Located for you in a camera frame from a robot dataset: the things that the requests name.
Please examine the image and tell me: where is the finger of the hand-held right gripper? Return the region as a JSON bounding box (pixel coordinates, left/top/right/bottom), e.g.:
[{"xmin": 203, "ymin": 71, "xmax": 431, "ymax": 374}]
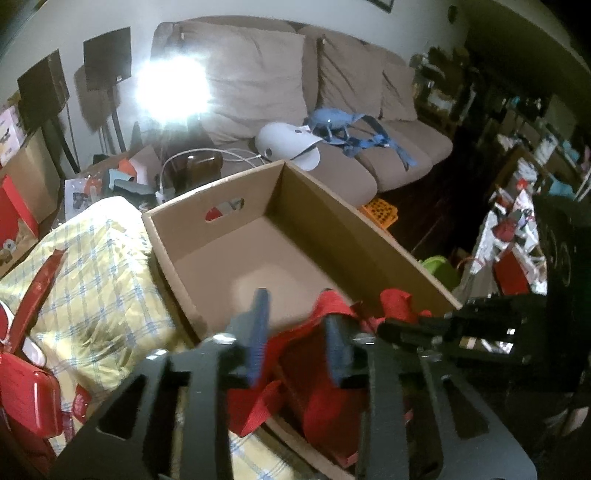
[
  {"xmin": 376, "ymin": 318, "xmax": 463, "ymax": 359},
  {"xmin": 443, "ymin": 298, "xmax": 520, "ymax": 336}
]

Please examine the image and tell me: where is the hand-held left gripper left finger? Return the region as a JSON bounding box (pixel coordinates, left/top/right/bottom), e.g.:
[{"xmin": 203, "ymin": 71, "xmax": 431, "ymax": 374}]
[{"xmin": 51, "ymin": 288, "xmax": 271, "ymax": 480}]

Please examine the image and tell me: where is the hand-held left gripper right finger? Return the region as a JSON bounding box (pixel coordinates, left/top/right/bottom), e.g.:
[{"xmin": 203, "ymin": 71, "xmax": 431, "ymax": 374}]
[{"xmin": 323, "ymin": 314, "xmax": 539, "ymax": 480}]

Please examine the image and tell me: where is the red webbing strap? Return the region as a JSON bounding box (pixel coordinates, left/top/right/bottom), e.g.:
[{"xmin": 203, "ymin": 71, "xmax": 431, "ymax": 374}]
[{"xmin": 225, "ymin": 287, "xmax": 435, "ymax": 468}]

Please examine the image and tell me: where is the large brown cardboard box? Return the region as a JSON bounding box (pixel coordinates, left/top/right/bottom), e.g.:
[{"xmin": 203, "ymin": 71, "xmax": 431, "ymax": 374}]
[{"xmin": 141, "ymin": 159, "xmax": 462, "ymax": 480}]

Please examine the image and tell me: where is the long red foil packet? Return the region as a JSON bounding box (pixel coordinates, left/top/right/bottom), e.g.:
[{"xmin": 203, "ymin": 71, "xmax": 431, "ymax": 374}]
[{"xmin": 11, "ymin": 249, "xmax": 68, "ymax": 344}]

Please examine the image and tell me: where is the red white paper bag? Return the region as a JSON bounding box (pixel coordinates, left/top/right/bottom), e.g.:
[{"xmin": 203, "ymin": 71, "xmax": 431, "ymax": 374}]
[{"xmin": 493, "ymin": 251, "xmax": 531, "ymax": 296}]

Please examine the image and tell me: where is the green plastic container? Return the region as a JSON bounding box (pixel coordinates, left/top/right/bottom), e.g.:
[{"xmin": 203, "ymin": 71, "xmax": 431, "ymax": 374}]
[{"xmin": 420, "ymin": 256, "xmax": 460, "ymax": 291}]

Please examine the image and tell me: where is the white patterned bag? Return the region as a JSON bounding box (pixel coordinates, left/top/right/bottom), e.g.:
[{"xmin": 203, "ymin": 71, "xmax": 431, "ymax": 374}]
[{"xmin": 475, "ymin": 187, "xmax": 543, "ymax": 259}]

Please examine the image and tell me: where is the teal cloth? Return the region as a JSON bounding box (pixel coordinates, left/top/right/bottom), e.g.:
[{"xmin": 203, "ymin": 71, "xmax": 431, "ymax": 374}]
[{"xmin": 547, "ymin": 178, "xmax": 578, "ymax": 199}]

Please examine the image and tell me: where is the orange plastic crate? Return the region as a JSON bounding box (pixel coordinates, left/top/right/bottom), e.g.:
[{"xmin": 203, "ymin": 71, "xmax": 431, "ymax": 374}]
[{"xmin": 360, "ymin": 196, "xmax": 399, "ymax": 228}]

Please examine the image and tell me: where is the yellow plaid tablecloth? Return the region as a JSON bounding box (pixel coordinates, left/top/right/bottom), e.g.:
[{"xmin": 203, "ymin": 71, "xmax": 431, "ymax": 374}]
[{"xmin": 0, "ymin": 196, "xmax": 259, "ymax": 480}]

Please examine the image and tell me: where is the dark brown wooden box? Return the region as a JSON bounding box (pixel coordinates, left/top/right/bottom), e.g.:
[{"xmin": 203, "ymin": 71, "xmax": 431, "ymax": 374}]
[{"xmin": 171, "ymin": 154, "xmax": 225, "ymax": 192}]

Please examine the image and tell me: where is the brown sofa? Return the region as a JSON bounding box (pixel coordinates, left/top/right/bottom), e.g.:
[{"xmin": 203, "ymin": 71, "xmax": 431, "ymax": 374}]
[{"xmin": 150, "ymin": 18, "xmax": 455, "ymax": 195}]

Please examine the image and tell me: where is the white domed device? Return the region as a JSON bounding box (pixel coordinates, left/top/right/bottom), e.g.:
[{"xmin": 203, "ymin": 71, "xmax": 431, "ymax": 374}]
[{"xmin": 256, "ymin": 121, "xmax": 321, "ymax": 171}]

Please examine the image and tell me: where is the dark grey handheld device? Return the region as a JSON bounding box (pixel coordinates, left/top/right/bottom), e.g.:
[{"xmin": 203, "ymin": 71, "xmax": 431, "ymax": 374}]
[{"xmin": 108, "ymin": 178, "xmax": 155, "ymax": 199}]

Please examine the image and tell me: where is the orange white small item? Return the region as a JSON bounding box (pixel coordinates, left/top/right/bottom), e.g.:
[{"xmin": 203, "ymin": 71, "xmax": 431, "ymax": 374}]
[{"xmin": 115, "ymin": 158, "xmax": 139, "ymax": 183}]

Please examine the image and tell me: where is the clear plastic bag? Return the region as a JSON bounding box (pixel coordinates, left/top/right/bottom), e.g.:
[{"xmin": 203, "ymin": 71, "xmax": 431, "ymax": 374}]
[{"xmin": 64, "ymin": 178, "xmax": 100, "ymax": 220}]

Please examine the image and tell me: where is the cluttered shelf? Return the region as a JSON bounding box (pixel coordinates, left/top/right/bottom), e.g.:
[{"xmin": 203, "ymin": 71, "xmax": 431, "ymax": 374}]
[{"xmin": 413, "ymin": 46, "xmax": 490, "ymax": 134}]

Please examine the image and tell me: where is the large beige sofa cushion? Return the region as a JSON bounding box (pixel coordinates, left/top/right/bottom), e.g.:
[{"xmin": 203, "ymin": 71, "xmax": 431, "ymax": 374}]
[{"xmin": 173, "ymin": 21, "xmax": 308, "ymax": 144}]

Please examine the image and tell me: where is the bright lamp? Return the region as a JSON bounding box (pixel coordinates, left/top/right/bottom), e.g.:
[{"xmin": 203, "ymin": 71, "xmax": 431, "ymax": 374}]
[{"xmin": 134, "ymin": 55, "xmax": 211, "ymax": 134}]

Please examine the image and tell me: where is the red chocolate print gift bag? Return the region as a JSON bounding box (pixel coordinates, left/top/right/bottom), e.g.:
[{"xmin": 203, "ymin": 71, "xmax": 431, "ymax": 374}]
[{"xmin": 0, "ymin": 174, "xmax": 40, "ymax": 266}]

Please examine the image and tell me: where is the plain brown carton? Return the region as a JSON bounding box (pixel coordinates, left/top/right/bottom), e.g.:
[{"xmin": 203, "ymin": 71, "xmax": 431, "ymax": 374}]
[{"xmin": 0, "ymin": 127, "xmax": 63, "ymax": 222}]

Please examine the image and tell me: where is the black speaker on stand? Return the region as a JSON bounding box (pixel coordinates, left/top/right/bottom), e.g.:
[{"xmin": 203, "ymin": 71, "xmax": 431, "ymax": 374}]
[
  {"xmin": 17, "ymin": 50, "xmax": 80, "ymax": 175},
  {"xmin": 83, "ymin": 27, "xmax": 132, "ymax": 155}
]

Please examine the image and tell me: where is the small white pink box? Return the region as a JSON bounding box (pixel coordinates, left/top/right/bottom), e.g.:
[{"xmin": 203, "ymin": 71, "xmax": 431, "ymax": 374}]
[{"xmin": 0, "ymin": 107, "xmax": 24, "ymax": 168}]

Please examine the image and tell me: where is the white cable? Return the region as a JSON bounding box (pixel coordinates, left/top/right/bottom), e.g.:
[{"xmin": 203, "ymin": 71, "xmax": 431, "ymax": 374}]
[{"xmin": 159, "ymin": 148, "xmax": 269, "ymax": 195}]

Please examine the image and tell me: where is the blue strapped device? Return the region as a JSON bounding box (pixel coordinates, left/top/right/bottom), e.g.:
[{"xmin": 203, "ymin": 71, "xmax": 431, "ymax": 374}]
[{"xmin": 302, "ymin": 107, "xmax": 419, "ymax": 169}]

